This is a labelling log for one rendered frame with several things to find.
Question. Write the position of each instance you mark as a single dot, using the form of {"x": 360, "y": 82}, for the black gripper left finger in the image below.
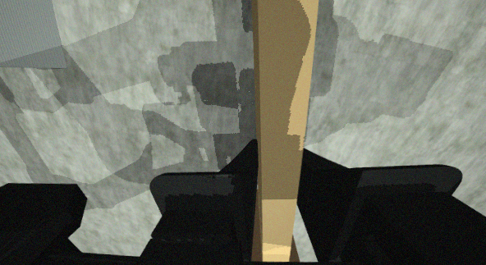
{"x": 232, "y": 189}

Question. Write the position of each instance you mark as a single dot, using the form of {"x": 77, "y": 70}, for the long wooden rail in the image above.
{"x": 283, "y": 38}

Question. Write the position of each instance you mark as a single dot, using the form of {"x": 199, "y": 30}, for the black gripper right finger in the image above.
{"x": 330, "y": 195}

